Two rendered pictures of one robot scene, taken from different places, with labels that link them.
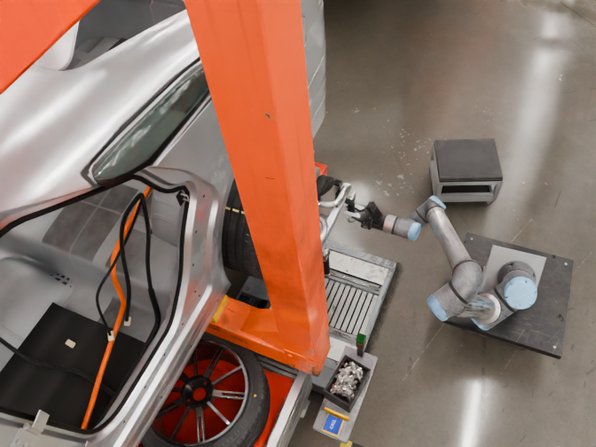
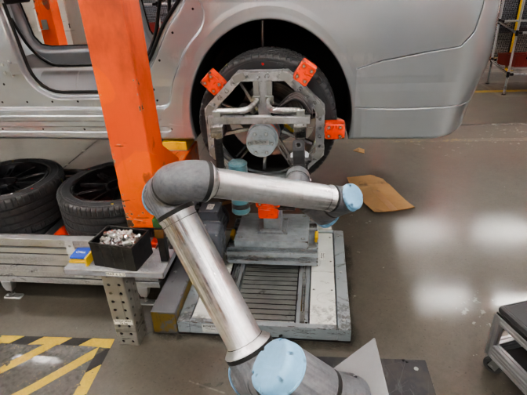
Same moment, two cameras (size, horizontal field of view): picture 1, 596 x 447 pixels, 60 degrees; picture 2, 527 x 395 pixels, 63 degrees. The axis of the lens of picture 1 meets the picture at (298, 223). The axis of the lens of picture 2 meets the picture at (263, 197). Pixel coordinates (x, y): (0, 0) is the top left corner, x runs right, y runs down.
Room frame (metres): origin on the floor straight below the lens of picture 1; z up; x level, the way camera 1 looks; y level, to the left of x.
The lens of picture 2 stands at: (0.74, -1.74, 1.49)
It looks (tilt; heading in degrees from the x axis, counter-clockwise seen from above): 28 degrees down; 67
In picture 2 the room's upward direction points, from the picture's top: 3 degrees counter-clockwise
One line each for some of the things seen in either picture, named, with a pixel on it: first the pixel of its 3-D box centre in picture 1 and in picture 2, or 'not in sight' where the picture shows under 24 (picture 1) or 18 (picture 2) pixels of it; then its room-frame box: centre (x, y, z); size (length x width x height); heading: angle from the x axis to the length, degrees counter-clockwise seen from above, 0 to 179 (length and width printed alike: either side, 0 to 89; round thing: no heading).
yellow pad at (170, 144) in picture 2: (209, 304); (178, 142); (1.18, 0.48, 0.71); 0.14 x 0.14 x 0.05; 59
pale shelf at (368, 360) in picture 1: (346, 392); (121, 262); (0.75, -0.11, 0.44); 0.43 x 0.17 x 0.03; 149
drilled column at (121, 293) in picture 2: not in sight; (125, 302); (0.72, -0.10, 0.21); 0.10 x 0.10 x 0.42; 59
